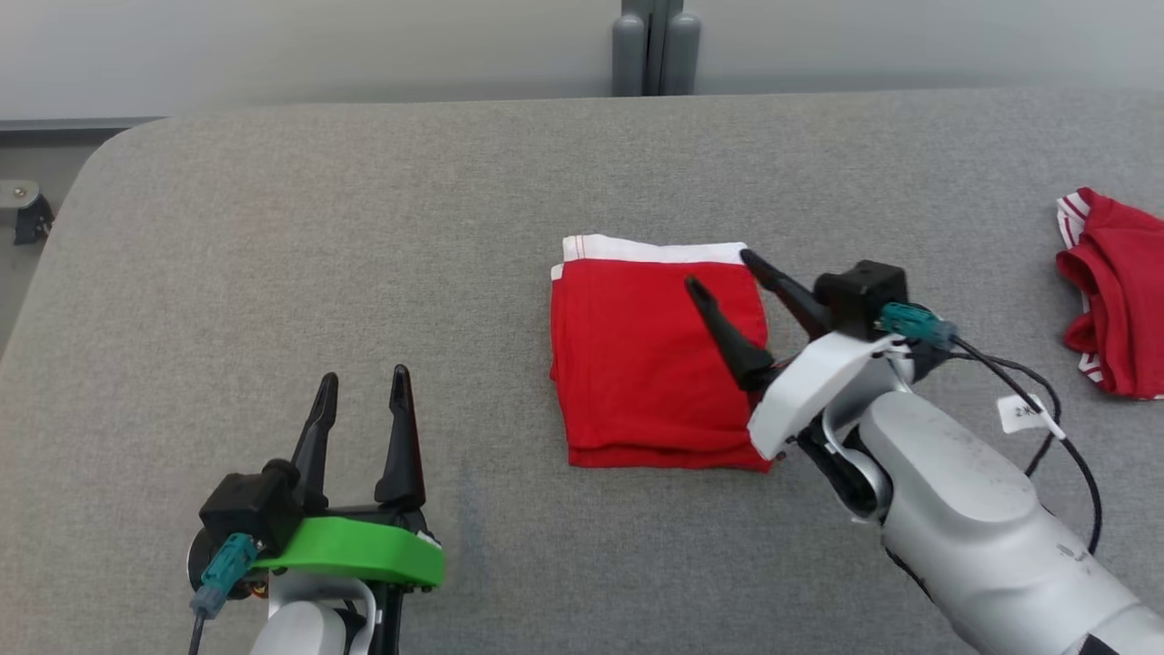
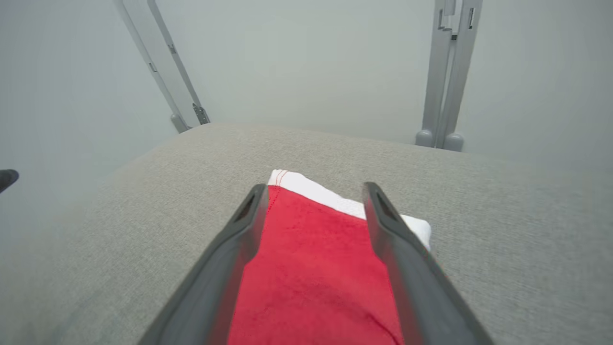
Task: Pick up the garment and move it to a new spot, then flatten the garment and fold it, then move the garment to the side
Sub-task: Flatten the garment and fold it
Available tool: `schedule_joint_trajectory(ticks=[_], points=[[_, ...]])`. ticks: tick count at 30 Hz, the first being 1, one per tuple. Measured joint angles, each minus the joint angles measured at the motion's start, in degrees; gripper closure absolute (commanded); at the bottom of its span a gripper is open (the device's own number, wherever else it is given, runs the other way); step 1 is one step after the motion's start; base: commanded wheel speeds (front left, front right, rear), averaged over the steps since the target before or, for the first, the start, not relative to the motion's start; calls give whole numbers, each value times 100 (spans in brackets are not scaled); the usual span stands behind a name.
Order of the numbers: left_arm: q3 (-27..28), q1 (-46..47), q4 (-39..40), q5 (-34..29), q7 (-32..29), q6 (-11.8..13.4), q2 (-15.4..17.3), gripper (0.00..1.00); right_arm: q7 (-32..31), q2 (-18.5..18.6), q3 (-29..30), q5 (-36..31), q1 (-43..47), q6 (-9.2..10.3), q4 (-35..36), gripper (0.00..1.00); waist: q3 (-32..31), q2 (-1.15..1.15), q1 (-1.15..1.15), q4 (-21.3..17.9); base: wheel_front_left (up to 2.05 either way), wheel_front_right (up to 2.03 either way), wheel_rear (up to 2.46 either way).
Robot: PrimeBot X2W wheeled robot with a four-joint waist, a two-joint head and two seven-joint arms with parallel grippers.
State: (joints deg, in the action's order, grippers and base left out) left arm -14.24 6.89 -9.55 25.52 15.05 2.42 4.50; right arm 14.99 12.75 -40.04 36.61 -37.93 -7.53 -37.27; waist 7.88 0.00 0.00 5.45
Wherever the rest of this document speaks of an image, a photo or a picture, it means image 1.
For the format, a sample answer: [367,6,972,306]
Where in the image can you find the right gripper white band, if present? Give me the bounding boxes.
[683,247,951,524]

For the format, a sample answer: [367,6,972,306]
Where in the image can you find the grey partition post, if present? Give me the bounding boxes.
[610,0,703,98]

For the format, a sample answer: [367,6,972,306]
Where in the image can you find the white cable label tag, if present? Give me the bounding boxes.
[997,392,1066,441]

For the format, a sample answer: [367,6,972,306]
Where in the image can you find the left arm cable teal plug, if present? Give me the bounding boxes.
[187,533,262,655]

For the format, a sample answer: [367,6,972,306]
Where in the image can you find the red shorts white waistband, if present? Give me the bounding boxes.
[548,233,776,474]

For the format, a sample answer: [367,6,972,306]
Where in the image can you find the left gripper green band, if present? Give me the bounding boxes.
[186,364,447,603]

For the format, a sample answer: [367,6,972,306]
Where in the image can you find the black caster with metal bracket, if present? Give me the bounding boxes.
[0,179,55,247]

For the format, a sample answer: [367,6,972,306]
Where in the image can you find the red and white jersey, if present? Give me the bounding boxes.
[1055,186,1164,401]

